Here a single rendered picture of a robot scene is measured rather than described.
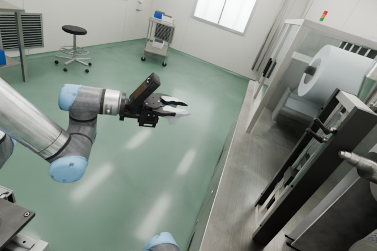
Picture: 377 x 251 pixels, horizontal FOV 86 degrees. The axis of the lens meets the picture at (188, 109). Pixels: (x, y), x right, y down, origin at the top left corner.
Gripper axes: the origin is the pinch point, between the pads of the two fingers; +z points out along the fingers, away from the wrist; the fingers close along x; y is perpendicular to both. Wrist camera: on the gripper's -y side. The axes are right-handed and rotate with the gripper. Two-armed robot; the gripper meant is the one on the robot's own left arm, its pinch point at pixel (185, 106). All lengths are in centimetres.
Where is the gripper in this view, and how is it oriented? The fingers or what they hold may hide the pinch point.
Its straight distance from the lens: 65.3
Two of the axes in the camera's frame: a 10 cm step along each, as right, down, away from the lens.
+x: 1.8, 6.4, -7.4
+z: 9.4, 1.3, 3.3
